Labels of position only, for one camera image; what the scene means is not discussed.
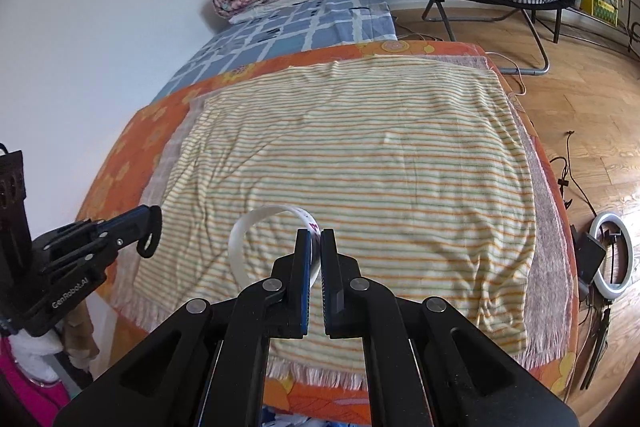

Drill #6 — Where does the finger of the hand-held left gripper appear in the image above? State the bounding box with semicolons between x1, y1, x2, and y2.
60;205;162;241
40;221;161;279

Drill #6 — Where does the blue plaid bed sheet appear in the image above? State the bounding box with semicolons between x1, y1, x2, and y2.
150;0;399;105

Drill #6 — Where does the white ring light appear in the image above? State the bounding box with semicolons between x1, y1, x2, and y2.
589;212;637;304

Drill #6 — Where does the black tripod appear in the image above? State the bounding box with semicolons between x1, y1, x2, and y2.
580;297;614;391

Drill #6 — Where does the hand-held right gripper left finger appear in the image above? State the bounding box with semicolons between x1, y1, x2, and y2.
52;228;321;427

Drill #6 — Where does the white paper strip loop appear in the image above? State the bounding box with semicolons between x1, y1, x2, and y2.
229;203;323;290

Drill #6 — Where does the black cable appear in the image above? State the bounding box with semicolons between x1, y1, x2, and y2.
550;131;599;221

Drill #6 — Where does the white cable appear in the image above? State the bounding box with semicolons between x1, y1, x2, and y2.
482;51;529;100

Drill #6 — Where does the person's left hand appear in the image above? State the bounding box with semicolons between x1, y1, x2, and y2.
63;301;99;364

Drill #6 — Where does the yellow striped towel blanket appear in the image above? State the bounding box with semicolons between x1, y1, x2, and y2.
112;57;538;390

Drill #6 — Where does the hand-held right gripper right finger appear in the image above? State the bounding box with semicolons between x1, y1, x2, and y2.
320;228;581;427

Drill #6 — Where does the orange floral bed sheet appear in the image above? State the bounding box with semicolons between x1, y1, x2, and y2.
75;39;582;427

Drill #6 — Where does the black rectangular pouch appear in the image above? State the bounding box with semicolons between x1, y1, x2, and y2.
574;233;609;291

